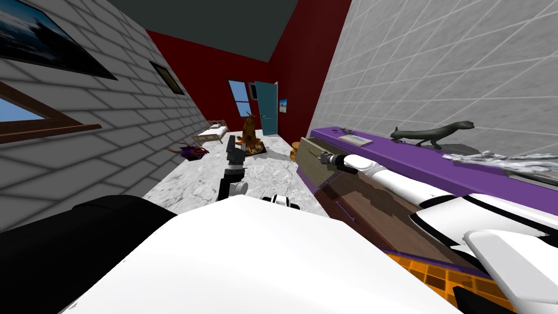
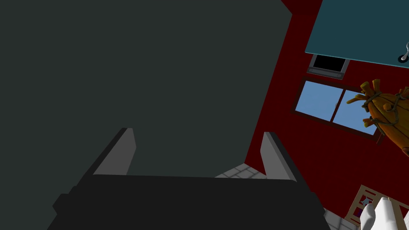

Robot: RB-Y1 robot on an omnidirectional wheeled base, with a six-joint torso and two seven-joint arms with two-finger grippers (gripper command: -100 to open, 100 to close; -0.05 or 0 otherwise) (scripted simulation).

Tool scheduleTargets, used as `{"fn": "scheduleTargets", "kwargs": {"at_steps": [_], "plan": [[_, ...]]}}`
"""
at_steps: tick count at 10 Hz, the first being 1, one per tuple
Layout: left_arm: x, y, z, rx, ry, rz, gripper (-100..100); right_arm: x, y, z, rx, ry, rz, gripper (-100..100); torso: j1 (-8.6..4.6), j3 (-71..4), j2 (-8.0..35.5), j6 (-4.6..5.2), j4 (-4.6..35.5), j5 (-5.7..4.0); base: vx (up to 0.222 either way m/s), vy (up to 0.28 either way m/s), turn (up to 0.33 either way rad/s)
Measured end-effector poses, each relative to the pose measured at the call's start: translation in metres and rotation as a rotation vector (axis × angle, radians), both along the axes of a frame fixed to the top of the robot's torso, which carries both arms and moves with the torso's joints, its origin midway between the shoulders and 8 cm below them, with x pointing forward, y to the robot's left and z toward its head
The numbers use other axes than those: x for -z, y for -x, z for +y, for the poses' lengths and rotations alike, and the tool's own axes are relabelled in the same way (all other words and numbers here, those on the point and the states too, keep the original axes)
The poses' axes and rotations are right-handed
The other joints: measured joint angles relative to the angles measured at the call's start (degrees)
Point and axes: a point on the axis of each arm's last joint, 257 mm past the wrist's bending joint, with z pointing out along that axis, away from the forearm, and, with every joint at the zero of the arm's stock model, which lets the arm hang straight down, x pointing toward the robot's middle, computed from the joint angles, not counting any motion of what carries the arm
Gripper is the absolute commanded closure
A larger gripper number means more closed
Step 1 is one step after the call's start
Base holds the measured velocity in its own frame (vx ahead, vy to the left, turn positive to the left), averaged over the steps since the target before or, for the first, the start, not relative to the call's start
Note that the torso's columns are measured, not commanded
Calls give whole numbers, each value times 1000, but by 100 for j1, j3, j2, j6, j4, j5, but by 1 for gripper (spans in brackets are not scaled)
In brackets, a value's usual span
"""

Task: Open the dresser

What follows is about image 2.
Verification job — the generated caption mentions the light wooden shelf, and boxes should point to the light wooden shelf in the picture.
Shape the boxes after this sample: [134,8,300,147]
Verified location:
[346,184,409,230]

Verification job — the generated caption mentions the dark grey cabinet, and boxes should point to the dark grey cabinet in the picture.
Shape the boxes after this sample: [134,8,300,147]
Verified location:
[0,0,293,230]

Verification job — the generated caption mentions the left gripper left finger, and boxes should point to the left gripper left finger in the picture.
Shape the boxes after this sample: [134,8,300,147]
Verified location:
[83,127,137,176]

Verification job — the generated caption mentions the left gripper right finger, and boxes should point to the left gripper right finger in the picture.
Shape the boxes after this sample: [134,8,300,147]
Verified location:
[260,131,302,182]

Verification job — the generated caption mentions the teal door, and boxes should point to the teal door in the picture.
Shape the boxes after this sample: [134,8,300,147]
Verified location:
[304,0,409,68]

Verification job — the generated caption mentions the dark-framed window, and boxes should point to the dark-framed window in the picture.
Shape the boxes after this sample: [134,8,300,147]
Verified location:
[290,76,384,144]

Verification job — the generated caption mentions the black grey-framed screen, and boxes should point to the black grey-framed screen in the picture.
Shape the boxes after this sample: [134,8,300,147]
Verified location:
[306,54,350,80]

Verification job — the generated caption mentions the orange wooden ornament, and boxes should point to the orange wooden ornament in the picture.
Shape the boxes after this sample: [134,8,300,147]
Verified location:
[346,79,409,157]

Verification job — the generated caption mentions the silver door handle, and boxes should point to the silver door handle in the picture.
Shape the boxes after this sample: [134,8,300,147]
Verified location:
[397,41,409,63]

